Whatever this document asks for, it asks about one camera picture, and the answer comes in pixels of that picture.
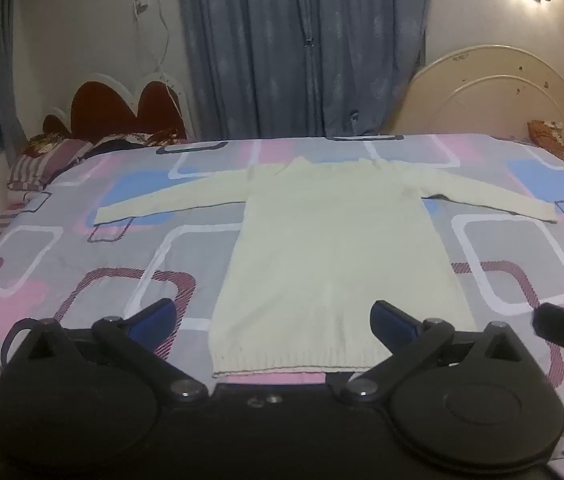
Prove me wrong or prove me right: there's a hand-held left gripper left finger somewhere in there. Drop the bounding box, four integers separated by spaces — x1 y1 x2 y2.
1 298 209 404

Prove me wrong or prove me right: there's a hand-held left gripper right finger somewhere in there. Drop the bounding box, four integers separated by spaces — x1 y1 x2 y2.
339 300 530 406

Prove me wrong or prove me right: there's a cream knit sweater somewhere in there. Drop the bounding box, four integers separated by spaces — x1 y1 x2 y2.
94 156 559 379

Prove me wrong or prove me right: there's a patterned pink grey bed sheet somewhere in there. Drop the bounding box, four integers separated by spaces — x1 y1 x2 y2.
0 132 564 463

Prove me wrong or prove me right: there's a dark floral pillow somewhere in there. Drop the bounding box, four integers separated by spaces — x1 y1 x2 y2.
93 129 188 155

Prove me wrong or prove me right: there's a striped pillow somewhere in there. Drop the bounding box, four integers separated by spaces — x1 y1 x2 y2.
7 132 95 193

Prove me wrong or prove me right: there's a red headboard with white trim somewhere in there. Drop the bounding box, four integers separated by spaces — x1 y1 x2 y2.
42 72 196 142

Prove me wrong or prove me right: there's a cream arched headboard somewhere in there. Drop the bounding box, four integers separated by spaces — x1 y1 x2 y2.
391 45 564 156

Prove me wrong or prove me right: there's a blue grey window curtain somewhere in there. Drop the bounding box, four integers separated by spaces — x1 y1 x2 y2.
174 0 431 142

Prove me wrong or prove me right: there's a white hanging cable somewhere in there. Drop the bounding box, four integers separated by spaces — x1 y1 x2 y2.
133 0 185 123

